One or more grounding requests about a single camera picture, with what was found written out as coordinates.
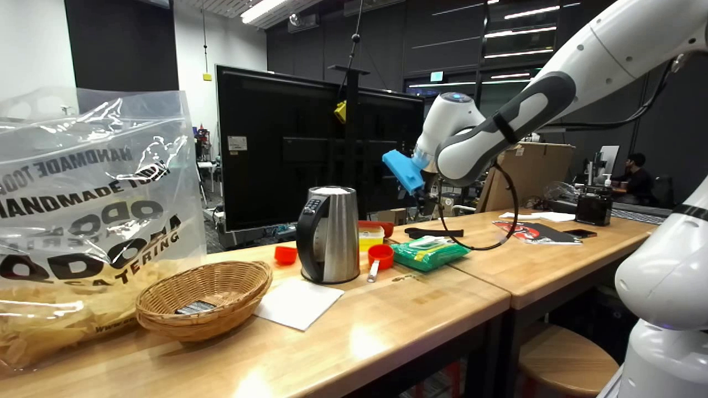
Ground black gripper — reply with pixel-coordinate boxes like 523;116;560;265
419;167;446;206

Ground green disinfecting wipes pack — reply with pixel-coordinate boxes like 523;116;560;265
392;235;471;274

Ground black marker pen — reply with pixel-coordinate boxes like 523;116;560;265
402;226;467;241

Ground yellow lidded plastic container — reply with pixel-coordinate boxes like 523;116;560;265
355;230;388;256

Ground red measuring cup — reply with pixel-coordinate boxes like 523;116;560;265
364;241;396;286

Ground brown cardboard box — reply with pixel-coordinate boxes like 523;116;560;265
477;140;578;215

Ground red and black magazine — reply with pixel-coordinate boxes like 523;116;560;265
494;217;583;248

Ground white paper sheet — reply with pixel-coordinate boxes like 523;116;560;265
500;211;578;226

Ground large black monitor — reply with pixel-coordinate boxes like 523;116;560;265
215;65;428;235

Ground small red cap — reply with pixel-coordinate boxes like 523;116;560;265
271;246;298;267

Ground white paper napkin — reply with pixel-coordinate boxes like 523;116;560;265
251;277;344;335

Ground seated person in black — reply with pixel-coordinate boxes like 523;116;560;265
610;151;654;207

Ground wooden stool orange legs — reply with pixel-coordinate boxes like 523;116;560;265
515;325;619;398

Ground ceiling light strip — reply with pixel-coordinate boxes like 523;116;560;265
238;0;287;27

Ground wicker basket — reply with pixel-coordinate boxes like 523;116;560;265
133;259;275;345

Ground small dark packet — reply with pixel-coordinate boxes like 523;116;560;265
174;297;219;319

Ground clear printed plastic bag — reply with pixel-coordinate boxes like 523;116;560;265
0;87;208;373

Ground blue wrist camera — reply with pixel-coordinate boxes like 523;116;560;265
380;149;428;196

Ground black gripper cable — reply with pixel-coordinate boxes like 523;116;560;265
434;151;520;253

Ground black camera bag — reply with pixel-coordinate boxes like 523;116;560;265
572;185;614;228

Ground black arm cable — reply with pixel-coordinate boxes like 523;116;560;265
560;62;677;132

